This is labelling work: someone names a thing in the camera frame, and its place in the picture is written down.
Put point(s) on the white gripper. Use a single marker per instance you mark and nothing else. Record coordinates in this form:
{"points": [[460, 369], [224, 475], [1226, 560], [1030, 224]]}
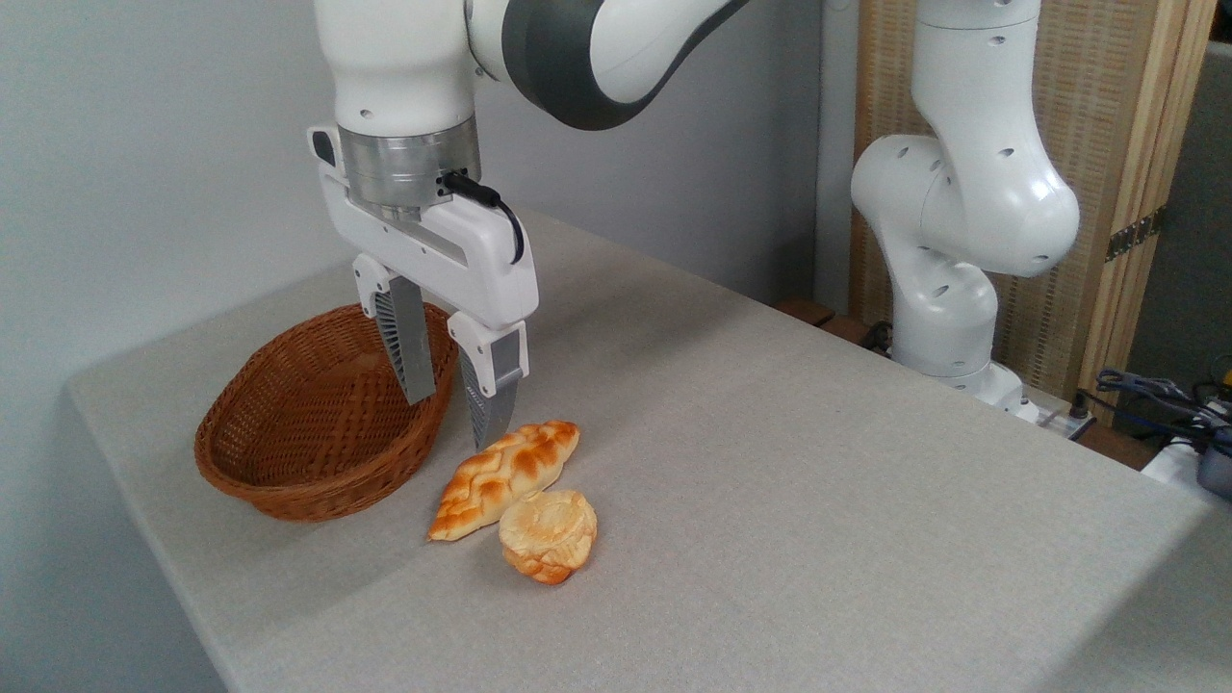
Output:
{"points": [[462, 255]]}

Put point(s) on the brown wicker basket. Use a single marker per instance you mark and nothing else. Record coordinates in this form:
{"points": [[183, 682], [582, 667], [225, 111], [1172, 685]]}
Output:
{"points": [[318, 452]]}

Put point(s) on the black metal screen hinge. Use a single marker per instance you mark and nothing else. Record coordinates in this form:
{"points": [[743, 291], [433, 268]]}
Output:
{"points": [[1134, 234]]}

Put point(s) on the round pale bread bun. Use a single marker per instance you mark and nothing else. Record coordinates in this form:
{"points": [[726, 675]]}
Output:
{"points": [[547, 534]]}

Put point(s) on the braided golden bread loaf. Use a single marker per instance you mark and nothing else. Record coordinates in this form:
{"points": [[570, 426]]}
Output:
{"points": [[500, 476]]}

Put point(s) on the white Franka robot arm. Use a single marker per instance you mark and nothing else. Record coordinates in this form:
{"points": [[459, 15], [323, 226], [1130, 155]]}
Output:
{"points": [[962, 212]]}

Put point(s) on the wooden woven folding screen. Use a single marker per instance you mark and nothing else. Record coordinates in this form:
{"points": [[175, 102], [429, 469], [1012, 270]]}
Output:
{"points": [[1107, 115]]}

